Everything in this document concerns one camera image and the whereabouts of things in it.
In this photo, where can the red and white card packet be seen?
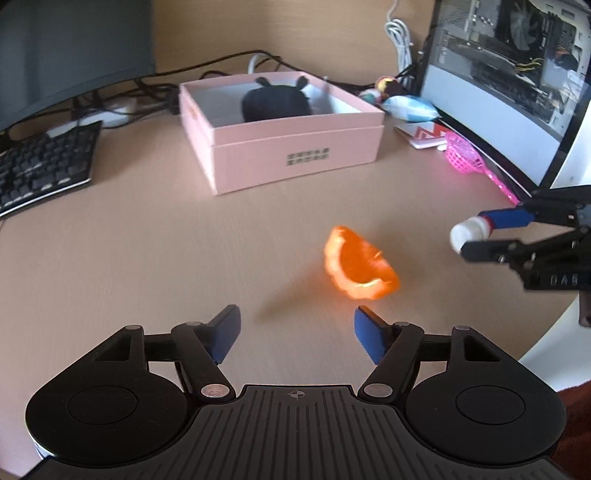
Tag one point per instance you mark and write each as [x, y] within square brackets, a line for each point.
[425, 136]

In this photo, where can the pink plastic mesh scoop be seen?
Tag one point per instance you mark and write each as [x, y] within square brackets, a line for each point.
[461, 154]

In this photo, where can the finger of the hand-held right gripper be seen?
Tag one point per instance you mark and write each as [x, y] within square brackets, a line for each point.
[489, 250]
[508, 217]

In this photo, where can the white glass-sided computer case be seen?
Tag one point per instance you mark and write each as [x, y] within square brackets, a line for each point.
[485, 92]

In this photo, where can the black round plush toy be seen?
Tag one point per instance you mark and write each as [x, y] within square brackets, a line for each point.
[272, 104]

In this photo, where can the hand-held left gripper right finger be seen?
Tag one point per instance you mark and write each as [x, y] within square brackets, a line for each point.
[369, 334]

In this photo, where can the blue and white packet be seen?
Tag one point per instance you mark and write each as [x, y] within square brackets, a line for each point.
[411, 107]

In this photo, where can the brown pink doughnut toy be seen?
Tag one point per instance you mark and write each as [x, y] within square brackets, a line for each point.
[387, 85]

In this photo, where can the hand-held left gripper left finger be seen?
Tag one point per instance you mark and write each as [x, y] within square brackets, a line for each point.
[226, 332]

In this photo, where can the black keyboard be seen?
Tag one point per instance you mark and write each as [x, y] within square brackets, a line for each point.
[41, 166]

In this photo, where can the small red-capped bottle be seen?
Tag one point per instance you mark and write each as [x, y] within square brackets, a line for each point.
[466, 233]

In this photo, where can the black computer monitor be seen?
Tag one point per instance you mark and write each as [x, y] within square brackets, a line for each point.
[69, 46]

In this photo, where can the orange plastic toy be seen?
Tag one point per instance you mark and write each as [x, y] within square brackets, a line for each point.
[360, 265]

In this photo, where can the dark red cloth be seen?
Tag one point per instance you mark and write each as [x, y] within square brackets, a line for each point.
[577, 424]

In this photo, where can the pink cardboard box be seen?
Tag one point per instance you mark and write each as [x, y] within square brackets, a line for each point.
[286, 143]

